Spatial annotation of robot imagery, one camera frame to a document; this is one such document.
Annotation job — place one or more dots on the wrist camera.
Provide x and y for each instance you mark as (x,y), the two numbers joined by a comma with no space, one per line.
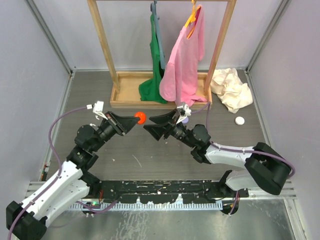
(97,109)
(183,111)

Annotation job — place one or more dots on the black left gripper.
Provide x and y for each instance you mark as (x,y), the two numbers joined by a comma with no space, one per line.
(125,123)

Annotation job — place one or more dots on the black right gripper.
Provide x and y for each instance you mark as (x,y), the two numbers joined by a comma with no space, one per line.
(157,130)

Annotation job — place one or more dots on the wooden clothes rack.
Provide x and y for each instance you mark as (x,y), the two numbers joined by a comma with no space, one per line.
(125,93)

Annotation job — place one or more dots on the yellow clothes hanger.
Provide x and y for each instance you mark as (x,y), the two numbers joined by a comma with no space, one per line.
(190,24)

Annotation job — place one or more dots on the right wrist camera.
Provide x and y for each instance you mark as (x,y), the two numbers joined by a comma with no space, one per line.
(183,111)

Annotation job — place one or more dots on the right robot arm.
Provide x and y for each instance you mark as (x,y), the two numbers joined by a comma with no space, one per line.
(260,166)

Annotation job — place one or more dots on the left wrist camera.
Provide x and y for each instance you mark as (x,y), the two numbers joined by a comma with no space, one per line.
(97,109)

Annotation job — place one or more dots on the green shirt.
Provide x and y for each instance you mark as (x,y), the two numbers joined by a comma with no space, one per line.
(149,90)

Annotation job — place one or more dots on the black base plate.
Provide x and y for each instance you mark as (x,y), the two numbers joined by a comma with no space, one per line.
(159,191)

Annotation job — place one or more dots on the cream crumpled cloth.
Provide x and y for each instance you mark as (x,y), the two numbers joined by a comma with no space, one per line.
(231,91)

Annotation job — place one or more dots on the slotted cable duct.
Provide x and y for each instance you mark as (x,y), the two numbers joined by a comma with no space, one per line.
(176,206)

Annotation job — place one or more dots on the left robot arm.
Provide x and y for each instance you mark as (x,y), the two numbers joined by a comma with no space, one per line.
(29,219)

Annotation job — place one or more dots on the grey clothes hanger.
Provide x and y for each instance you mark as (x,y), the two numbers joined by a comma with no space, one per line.
(153,9)

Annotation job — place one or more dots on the pink t-shirt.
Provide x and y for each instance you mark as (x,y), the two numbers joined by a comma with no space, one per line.
(180,81)

